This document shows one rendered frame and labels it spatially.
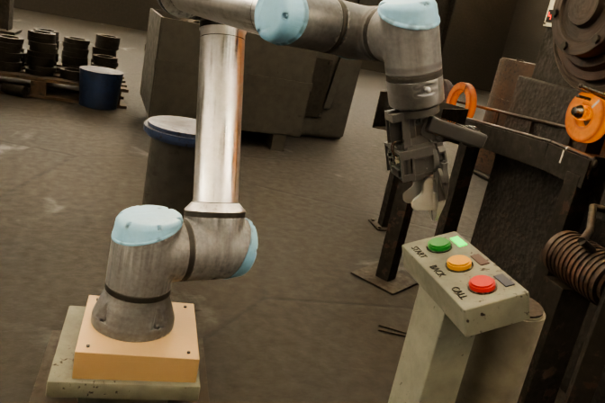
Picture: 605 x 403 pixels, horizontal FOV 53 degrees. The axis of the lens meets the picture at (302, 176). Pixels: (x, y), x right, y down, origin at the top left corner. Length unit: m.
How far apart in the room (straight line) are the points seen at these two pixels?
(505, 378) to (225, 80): 0.88
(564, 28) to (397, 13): 1.08
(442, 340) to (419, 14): 0.52
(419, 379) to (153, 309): 0.64
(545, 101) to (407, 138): 1.29
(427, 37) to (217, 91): 0.66
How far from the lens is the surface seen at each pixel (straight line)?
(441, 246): 1.10
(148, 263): 1.38
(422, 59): 0.96
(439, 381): 1.10
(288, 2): 0.95
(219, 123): 1.46
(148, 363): 1.42
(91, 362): 1.42
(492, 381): 1.22
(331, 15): 0.99
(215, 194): 1.46
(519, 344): 1.19
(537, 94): 2.29
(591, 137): 1.95
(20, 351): 1.75
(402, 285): 2.43
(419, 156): 1.00
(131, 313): 1.43
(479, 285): 0.99
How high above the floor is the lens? 0.96
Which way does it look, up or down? 15 degrees down
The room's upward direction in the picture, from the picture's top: 11 degrees clockwise
